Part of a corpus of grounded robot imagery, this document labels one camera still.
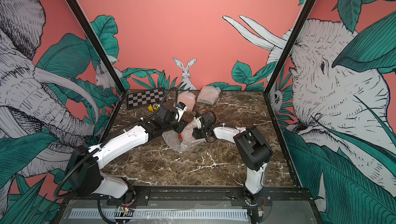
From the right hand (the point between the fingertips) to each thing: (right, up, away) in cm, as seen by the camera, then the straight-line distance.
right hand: (192, 132), depth 93 cm
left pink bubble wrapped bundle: (-4, +21, +18) cm, 28 cm away
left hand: (-3, +9, -10) cm, 14 cm away
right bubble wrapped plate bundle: (+11, +25, +22) cm, 35 cm away
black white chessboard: (-36, +22, +18) cm, 46 cm away
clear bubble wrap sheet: (-12, -3, -5) cm, 13 cm away
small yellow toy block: (-30, +15, +14) cm, 36 cm away
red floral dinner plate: (-7, -3, 0) cm, 8 cm away
